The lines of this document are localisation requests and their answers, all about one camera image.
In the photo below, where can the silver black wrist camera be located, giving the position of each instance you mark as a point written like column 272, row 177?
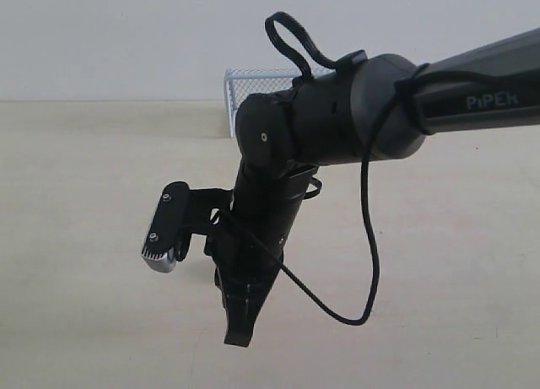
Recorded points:
column 164, row 230

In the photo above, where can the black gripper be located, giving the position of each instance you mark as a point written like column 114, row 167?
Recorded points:
column 257, row 225

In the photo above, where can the dark grey Piper robot arm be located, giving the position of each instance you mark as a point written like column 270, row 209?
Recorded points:
column 355, row 109

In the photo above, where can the small white mesh goal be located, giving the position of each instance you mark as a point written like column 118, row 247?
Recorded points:
column 239, row 83

